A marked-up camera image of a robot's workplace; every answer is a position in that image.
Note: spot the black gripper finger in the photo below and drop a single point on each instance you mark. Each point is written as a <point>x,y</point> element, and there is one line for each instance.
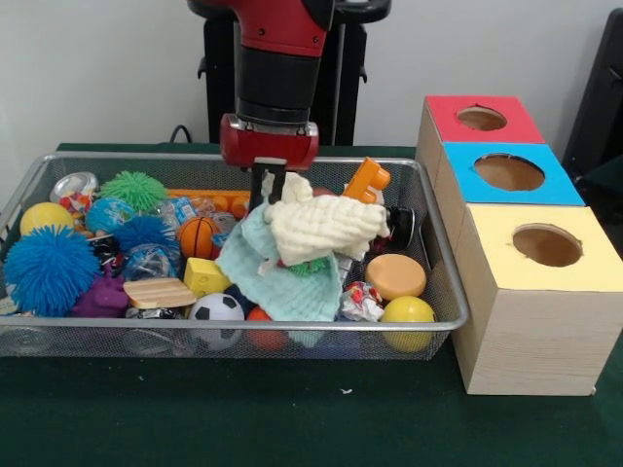
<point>277,185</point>
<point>257,185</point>

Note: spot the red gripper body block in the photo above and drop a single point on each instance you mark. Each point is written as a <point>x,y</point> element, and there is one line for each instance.
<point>267,146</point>

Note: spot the cream waffle cloth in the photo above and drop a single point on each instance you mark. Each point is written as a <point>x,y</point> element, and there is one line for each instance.
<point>321,224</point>

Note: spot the multicolour spiky caterpillar toy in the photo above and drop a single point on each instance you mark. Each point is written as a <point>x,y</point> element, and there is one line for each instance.
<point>306,267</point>

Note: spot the light blue waffle cloth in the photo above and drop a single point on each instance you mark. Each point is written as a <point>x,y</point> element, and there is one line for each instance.
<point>297,292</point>

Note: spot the shallow clear mesh bin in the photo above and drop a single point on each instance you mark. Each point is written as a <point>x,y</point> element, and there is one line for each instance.
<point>97,343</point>

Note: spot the wooden box with three holes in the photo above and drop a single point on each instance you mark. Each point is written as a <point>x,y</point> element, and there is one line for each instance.
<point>530,340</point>

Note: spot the small basketball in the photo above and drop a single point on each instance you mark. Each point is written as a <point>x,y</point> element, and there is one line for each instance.
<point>197,236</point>

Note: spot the orange plastic toy truck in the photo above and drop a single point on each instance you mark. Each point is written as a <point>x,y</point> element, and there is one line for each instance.
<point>370,177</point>

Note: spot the yellow foam block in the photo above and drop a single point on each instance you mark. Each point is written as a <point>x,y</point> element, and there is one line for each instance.
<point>204,277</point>

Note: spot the plain green spiky ball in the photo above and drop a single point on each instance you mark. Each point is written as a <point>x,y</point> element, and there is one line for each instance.
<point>135,190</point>

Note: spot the small soccer ball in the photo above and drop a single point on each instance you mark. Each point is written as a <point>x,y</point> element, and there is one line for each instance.
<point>216,309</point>

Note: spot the tan round disc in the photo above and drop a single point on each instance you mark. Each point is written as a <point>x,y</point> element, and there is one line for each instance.
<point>396,276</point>

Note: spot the yellow plastic ball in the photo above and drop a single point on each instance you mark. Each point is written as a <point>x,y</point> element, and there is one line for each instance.
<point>408,313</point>

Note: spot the large blue spiky ball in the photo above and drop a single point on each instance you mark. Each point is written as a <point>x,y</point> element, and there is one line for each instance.
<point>51,270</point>

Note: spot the dark green table cloth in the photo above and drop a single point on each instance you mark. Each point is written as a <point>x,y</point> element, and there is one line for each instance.
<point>608,185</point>
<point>243,413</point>

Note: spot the black chair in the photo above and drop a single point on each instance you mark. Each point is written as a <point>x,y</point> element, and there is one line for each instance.
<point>598,97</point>

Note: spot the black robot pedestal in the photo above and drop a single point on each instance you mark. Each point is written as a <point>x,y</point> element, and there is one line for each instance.
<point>350,97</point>

